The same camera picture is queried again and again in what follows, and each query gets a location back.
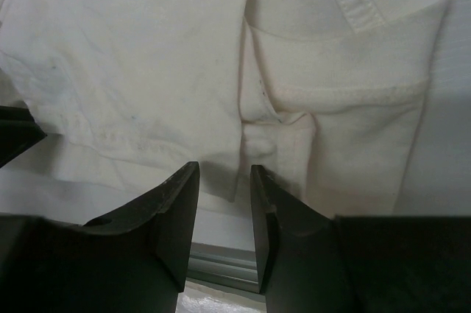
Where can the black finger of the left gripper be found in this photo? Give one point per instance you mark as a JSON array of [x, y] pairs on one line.
[[18, 133]]

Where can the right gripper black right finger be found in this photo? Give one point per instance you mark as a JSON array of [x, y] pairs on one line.
[[292, 240]]

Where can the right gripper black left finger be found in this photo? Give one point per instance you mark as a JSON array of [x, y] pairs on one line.
[[169, 212]]

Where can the white t shirt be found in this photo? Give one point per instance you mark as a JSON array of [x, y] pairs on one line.
[[326, 94]]

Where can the aluminium rail front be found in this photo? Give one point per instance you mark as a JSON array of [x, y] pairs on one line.
[[224, 266]]

